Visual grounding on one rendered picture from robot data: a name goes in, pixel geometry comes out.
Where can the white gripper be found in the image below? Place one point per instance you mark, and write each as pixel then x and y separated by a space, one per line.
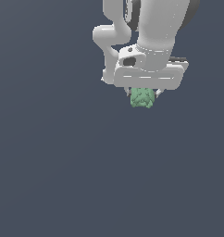
pixel 147 75

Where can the green lumpy object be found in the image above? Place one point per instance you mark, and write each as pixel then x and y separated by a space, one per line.
pixel 142 98

